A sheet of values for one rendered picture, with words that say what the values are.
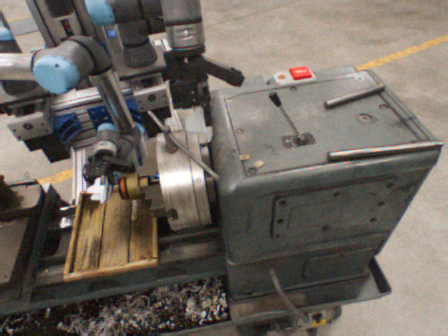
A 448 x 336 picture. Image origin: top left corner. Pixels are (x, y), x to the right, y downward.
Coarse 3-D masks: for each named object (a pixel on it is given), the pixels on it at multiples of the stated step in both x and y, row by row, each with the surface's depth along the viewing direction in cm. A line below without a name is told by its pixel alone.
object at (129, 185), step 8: (128, 176) 100; (136, 176) 99; (144, 176) 101; (120, 184) 99; (128, 184) 98; (136, 184) 98; (144, 184) 99; (120, 192) 98; (128, 192) 98; (136, 192) 99
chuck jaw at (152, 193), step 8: (144, 192) 97; (152, 192) 96; (160, 192) 96; (144, 200) 98; (152, 200) 93; (160, 200) 93; (152, 208) 91; (160, 208) 91; (160, 216) 93; (168, 216) 92; (176, 216) 92
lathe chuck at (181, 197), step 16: (160, 144) 92; (160, 160) 88; (176, 160) 88; (160, 176) 87; (176, 176) 87; (176, 192) 88; (192, 192) 88; (176, 208) 89; (192, 208) 90; (176, 224) 94; (192, 224) 96
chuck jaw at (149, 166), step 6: (150, 144) 99; (150, 150) 99; (144, 156) 100; (150, 156) 100; (144, 162) 100; (150, 162) 100; (156, 162) 100; (138, 168) 100; (144, 168) 100; (150, 168) 100; (156, 168) 100; (144, 174) 100; (150, 174) 100
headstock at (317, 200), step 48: (240, 96) 102; (288, 96) 100; (336, 96) 98; (384, 96) 97; (240, 144) 87; (288, 144) 86; (336, 144) 84; (384, 144) 83; (240, 192) 78; (288, 192) 84; (336, 192) 86; (384, 192) 89; (240, 240) 94; (288, 240) 103
